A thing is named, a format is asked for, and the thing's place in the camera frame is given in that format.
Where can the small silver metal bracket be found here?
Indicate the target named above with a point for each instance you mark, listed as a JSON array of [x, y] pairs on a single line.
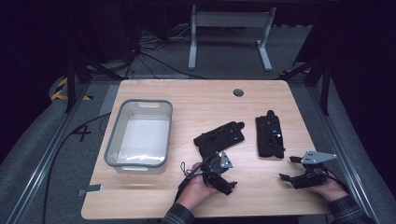
[[93, 188]]

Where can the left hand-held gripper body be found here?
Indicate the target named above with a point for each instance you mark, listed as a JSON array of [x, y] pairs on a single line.
[[214, 165]]

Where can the black metal stand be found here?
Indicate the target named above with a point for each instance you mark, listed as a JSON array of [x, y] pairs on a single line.
[[325, 90], [71, 84]]

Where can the white plastic basin grey rim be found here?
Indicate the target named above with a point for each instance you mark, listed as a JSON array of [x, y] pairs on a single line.
[[140, 137]]

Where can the aluminium floor rail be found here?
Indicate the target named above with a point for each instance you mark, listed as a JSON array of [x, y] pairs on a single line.
[[42, 168], [338, 150]]

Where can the white metal desk frame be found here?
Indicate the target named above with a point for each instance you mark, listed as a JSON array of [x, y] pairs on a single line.
[[232, 19]]

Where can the person's left hand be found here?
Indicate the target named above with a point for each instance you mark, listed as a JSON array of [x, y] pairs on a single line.
[[194, 189]]

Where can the grey round table grommet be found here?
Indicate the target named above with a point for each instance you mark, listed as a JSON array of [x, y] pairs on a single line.
[[238, 92]]

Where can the black glove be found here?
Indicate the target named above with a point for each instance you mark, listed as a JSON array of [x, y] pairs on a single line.
[[218, 138], [268, 140]]

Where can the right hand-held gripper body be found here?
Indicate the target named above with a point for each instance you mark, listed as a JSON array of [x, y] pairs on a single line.
[[311, 179]]

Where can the yellow black hazard tape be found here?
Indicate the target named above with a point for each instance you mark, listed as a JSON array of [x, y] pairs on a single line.
[[60, 87]]

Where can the person's right hand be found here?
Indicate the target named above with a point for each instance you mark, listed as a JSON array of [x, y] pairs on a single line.
[[331, 190]]

